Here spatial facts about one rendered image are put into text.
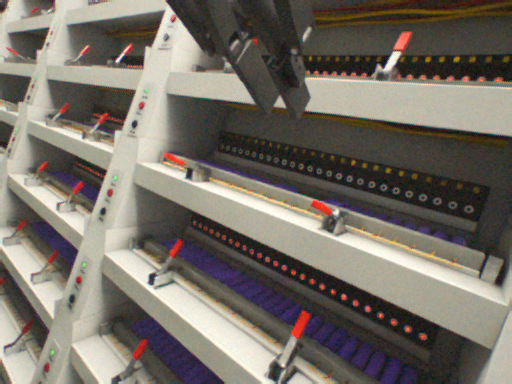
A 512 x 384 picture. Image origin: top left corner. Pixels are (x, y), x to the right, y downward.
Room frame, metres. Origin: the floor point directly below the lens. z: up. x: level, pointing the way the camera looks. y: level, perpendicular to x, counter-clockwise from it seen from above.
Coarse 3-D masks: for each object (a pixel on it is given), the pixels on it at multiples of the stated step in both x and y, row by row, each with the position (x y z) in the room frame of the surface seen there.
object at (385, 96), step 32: (192, 64) 0.62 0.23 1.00; (320, 64) 0.60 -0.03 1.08; (352, 64) 0.56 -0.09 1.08; (384, 64) 0.52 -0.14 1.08; (416, 64) 0.49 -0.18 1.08; (448, 64) 0.47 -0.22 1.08; (480, 64) 0.44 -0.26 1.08; (192, 96) 0.55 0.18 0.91; (224, 96) 0.50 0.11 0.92; (320, 96) 0.40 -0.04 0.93; (352, 96) 0.37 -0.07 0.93; (384, 96) 0.35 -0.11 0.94; (416, 96) 0.33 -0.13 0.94; (448, 96) 0.31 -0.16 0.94; (480, 96) 0.29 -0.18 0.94; (384, 128) 0.47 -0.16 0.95; (416, 128) 0.47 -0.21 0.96; (448, 128) 0.31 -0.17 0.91; (480, 128) 0.29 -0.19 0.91
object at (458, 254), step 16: (192, 160) 0.59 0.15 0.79; (224, 176) 0.52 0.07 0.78; (240, 176) 0.51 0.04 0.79; (256, 192) 0.48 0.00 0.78; (272, 192) 0.46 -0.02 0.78; (288, 192) 0.45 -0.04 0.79; (304, 208) 0.43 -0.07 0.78; (352, 224) 0.38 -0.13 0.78; (368, 224) 0.37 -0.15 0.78; (384, 224) 0.36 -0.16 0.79; (384, 240) 0.34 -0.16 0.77; (400, 240) 0.35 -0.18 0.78; (416, 240) 0.34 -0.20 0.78; (432, 240) 0.33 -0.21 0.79; (432, 256) 0.32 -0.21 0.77; (448, 256) 0.32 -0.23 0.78; (464, 256) 0.31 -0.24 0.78; (480, 256) 0.30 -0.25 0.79
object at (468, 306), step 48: (144, 144) 0.59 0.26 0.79; (192, 144) 0.69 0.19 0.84; (192, 192) 0.49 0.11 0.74; (336, 192) 0.53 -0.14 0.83; (288, 240) 0.38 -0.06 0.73; (336, 240) 0.34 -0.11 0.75; (384, 288) 0.31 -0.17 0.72; (432, 288) 0.28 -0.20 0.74; (480, 288) 0.28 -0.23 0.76; (480, 336) 0.26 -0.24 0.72
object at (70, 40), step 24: (72, 48) 1.03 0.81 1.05; (96, 48) 1.08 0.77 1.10; (48, 96) 1.01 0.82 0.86; (72, 96) 1.07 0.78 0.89; (96, 96) 1.13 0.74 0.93; (24, 120) 0.99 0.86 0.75; (24, 144) 1.00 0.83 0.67; (48, 144) 1.05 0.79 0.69; (0, 168) 1.03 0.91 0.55; (72, 168) 1.14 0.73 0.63; (0, 192) 0.98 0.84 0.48
